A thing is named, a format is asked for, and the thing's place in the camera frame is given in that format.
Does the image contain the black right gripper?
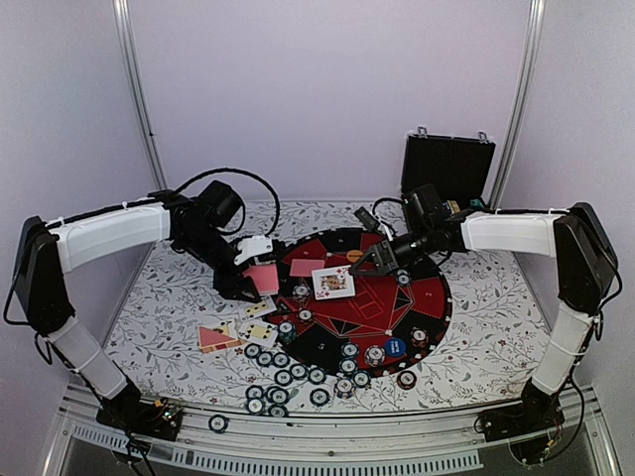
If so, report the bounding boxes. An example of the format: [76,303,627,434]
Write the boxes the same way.
[350,224,435,276]

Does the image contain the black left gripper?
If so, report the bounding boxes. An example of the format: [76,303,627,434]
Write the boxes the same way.
[180,225,262,302]

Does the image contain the orange big blind button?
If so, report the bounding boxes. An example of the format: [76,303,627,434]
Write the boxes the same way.
[345,249,364,264]

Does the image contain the blue chip stack seat one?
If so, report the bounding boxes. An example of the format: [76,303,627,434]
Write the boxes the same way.
[395,272,411,287]

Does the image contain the red backed card deck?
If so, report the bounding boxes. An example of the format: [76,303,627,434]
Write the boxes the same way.
[243,264,279,296]

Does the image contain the three of spades card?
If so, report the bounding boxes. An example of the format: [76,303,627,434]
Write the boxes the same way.
[238,296,277,321]

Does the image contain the king of diamonds card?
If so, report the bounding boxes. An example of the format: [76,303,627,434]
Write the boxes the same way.
[312,266,355,300]

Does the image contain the four of clubs card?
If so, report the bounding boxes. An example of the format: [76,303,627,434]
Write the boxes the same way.
[238,319,278,348]

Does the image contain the red playing card deck box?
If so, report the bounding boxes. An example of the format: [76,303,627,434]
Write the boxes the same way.
[198,321,243,353]

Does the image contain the face down card seat eight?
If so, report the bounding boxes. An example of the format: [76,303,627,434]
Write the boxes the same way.
[289,259,325,278]

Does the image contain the blue chip stack seat seven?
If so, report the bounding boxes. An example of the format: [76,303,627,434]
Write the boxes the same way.
[292,284,312,300]

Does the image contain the green chip stack seat six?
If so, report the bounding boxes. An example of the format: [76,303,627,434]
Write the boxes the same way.
[278,321,297,344]

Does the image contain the green chip table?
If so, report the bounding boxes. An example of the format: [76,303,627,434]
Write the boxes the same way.
[272,352,291,368]
[256,351,274,367]

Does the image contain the brown chip stack seat three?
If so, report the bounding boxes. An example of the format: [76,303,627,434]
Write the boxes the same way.
[411,327,430,349]

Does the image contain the blue small blind button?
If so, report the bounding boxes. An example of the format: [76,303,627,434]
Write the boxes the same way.
[384,337,407,358]

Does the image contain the green chip mat seat four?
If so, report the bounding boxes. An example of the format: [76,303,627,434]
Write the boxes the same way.
[340,342,359,358]

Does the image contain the blue chip stack seat four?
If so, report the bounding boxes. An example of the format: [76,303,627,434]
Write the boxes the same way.
[364,345,386,368]

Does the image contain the green chip mat edge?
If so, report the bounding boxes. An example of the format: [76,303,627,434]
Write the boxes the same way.
[339,358,358,374]
[289,363,308,380]

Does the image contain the brown 100 poker chip stack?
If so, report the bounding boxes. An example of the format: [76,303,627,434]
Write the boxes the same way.
[397,370,417,390]

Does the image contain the green chip front cluster top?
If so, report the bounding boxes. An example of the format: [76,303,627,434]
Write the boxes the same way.
[266,386,289,406]

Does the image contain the green chip cluster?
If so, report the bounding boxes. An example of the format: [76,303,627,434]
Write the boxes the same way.
[266,386,289,406]
[268,404,289,417]

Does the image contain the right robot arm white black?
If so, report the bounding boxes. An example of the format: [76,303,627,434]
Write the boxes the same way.
[350,183,623,432]

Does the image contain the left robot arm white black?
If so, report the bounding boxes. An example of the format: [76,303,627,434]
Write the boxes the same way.
[6,169,277,430]

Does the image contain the round red black poker mat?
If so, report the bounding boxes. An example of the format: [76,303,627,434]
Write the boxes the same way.
[264,228,451,377]

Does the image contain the black poker chip case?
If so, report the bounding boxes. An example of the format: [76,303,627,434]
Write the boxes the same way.
[401,128,496,207]

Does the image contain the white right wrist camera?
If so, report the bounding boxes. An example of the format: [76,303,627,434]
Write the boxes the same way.
[353,206,392,240]

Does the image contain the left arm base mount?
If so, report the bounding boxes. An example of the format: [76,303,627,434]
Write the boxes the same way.
[96,392,183,441]

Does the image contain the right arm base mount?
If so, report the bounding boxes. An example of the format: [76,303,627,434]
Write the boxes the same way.
[473,400,565,466]

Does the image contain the right aluminium frame post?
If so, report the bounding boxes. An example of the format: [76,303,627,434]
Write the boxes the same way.
[490,0,546,208]

